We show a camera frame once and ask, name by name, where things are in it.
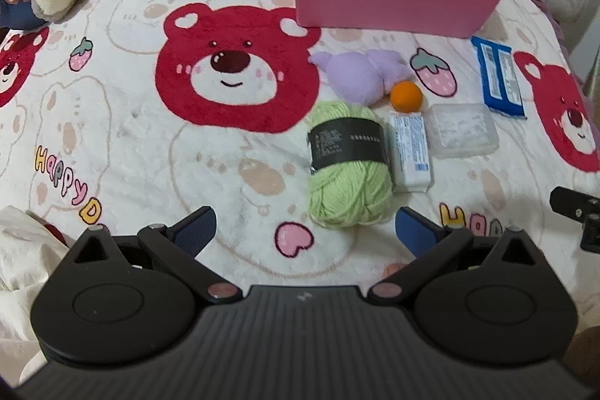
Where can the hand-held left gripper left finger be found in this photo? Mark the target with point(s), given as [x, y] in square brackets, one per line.
[193, 231]

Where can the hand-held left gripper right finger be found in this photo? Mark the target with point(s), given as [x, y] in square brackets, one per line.
[415, 232]

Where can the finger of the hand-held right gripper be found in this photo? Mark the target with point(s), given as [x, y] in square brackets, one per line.
[574, 202]

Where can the green yarn ball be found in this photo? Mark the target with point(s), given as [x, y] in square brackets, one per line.
[349, 194]

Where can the white tissue packet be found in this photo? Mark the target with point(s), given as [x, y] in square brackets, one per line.
[410, 151]

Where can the clear plastic case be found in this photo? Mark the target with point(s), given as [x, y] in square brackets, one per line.
[461, 130]

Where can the orange ball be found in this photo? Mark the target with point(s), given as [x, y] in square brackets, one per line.
[407, 97]

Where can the blue snack packet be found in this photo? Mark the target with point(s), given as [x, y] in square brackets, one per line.
[499, 76]

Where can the purple plush toy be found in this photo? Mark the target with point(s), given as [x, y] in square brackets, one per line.
[356, 76]

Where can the bear printed blanket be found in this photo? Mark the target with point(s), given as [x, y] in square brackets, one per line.
[140, 147]

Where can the cream cloth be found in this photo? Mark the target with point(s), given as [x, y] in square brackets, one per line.
[23, 254]

